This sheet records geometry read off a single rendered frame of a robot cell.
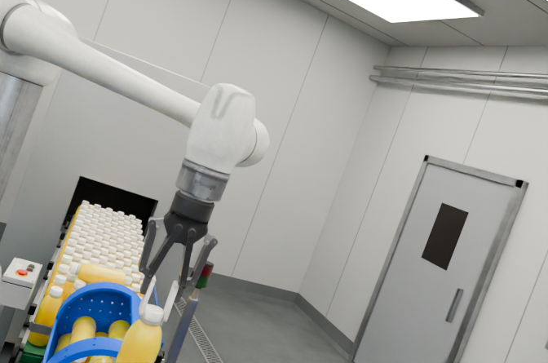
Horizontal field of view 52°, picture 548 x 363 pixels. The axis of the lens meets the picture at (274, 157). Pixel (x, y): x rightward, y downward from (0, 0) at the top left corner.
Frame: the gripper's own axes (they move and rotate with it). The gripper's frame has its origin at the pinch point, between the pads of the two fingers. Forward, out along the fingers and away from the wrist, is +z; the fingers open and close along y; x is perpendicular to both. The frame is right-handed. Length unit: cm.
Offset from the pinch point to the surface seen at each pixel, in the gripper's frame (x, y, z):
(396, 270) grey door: 380, 282, 45
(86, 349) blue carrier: 28.7, -6.3, 26.0
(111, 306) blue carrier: 74, 0, 32
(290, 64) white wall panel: 518, 144, -118
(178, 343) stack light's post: 119, 36, 58
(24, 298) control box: 93, -25, 45
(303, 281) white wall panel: 534, 261, 119
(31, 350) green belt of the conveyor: 89, -18, 59
